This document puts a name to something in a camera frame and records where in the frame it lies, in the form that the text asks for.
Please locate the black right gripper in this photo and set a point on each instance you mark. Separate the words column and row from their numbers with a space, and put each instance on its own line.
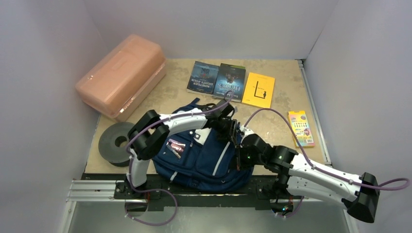
column 240, row 154

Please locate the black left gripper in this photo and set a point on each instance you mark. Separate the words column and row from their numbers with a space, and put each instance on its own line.
column 225, row 136

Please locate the colourful crayon box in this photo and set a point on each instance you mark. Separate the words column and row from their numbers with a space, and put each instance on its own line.
column 301, row 129

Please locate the pink highlighter marker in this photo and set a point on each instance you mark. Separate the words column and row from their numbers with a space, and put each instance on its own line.
column 176, row 147

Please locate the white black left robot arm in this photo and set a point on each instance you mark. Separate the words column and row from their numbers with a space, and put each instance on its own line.
column 147, row 136

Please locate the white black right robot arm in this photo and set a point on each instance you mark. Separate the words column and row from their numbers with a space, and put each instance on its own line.
column 297, row 176

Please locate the yellow paperback book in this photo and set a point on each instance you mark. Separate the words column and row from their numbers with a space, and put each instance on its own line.
column 258, row 90

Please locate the dark blue paperback book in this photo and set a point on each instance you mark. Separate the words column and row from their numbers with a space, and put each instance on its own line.
column 230, row 77

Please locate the Nineteen Eighty-Four paperback book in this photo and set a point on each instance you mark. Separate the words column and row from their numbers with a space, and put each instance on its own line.
column 203, row 78

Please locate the translucent pink storage box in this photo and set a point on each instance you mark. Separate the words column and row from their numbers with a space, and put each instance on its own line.
column 120, row 82

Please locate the grey round disc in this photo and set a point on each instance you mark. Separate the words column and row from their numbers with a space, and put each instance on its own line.
column 112, row 144

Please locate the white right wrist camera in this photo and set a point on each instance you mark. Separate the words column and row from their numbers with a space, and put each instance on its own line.
column 245, row 131

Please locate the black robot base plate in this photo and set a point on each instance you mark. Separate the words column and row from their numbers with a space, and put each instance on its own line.
column 158, row 193

